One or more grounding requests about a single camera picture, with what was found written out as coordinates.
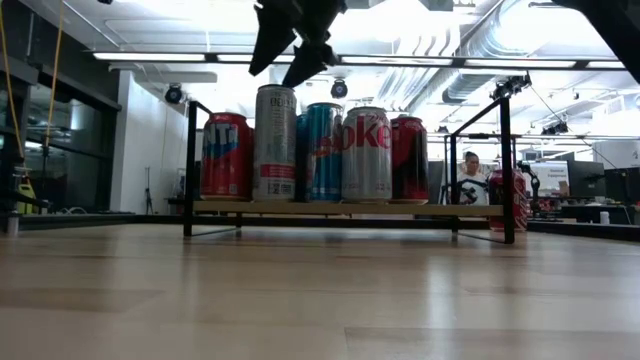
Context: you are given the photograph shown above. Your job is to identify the yellow cable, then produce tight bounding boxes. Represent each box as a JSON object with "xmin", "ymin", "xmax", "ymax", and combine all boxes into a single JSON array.
[
  {"xmin": 0, "ymin": 0, "xmax": 26, "ymax": 161},
  {"xmin": 43, "ymin": 0, "xmax": 66, "ymax": 151}
]

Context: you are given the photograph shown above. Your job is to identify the black tripod stand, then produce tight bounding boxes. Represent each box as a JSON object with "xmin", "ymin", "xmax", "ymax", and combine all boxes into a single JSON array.
[{"xmin": 143, "ymin": 166, "xmax": 155, "ymax": 215}]

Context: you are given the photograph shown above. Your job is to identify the black monitor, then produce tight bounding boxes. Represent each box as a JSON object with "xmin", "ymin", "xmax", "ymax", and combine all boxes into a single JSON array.
[
  {"xmin": 603, "ymin": 167, "xmax": 640, "ymax": 206},
  {"xmin": 566, "ymin": 159, "xmax": 606, "ymax": 200}
]

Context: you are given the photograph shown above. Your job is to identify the overhead LED light bar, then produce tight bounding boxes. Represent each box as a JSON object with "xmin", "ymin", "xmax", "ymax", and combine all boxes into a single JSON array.
[{"xmin": 89, "ymin": 48, "xmax": 640, "ymax": 72}]

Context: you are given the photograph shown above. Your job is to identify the black track light cluster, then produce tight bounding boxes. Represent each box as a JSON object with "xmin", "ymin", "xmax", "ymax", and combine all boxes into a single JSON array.
[
  {"xmin": 489, "ymin": 73, "xmax": 534, "ymax": 101},
  {"xmin": 540, "ymin": 121, "xmax": 571, "ymax": 137}
]

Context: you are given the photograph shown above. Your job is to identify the blue silver Red Bull can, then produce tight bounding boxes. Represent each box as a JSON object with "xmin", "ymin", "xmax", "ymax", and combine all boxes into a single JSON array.
[
  {"xmin": 295, "ymin": 113, "xmax": 309, "ymax": 202},
  {"xmin": 305, "ymin": 102, "xmax": 345, "ymax": 203}
]

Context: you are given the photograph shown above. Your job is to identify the person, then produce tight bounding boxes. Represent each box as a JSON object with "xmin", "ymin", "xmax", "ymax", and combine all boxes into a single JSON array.
[{"xmin": 457, "ymin": 151, "xmax": 490, "ymax": 206}]

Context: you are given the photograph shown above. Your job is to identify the yellow-green plug device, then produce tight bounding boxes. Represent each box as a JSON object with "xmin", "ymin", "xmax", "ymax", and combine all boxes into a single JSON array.
[{"xmin": 17, "ymin": 180, "xmax": 39, "ymax": 215}]

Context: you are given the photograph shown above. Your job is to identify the wooden shelf with black frame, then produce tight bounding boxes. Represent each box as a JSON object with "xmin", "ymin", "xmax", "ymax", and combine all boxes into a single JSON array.
[{"xmin": 182, "ymin": 97, "xmax": 516, "ymax": 246}]

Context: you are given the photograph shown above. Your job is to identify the black ceiling spotlight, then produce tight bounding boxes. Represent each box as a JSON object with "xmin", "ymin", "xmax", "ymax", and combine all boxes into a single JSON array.
[
  {"xmin": 329, "ymin": 78, "xmax": 350, "ymax": 100},
  {"xmin": 163, "ymin": 83, "xmax": 184, "ymax": 105}
]

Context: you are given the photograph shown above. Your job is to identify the silver Diet Coke can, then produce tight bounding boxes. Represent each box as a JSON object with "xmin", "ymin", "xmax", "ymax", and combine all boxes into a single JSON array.
[{"xmin": 341, "ymin": 106, "xmax": 394, "ymax": 204}]

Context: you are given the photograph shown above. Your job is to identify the black panel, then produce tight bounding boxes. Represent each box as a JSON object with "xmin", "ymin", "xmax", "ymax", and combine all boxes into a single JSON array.
[{"xmin": 427, "ymin": 160, "xmax": 446, "ymax": 204}]

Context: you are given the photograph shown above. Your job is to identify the orange Fanta can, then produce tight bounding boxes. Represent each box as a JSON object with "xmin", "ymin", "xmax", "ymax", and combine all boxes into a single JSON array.
[{"xmin": 199, "ymin": 112, "xmax": 255, "ymax": 202}]

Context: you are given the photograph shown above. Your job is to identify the white sign board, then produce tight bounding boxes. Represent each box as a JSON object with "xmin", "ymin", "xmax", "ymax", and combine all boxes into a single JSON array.
[{"xmin": 528, "ymin": 160, "xmax": 570, "ymax": 197}]

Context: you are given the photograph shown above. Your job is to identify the red Coca-Cola can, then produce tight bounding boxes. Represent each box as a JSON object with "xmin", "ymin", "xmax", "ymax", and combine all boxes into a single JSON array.
[
  {"xmin": 389, "ymin": 115, "xmax": 430, "ymax": 205},
  {"xmin": 488, "ymin": 168, "xmax": 529, "ymax": 232}
]

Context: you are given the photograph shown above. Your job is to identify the white Celsius can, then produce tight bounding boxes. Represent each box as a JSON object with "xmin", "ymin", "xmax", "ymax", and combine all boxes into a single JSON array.
[{"xmin": 252, "ymin": 84, "xmax": 299, "ymax": 203}]

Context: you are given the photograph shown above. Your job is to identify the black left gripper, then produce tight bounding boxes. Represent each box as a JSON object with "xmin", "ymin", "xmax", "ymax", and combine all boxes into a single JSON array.
[{"xmin": 248, "ymin": 0, "xmax": 347, "ymax": 88}]

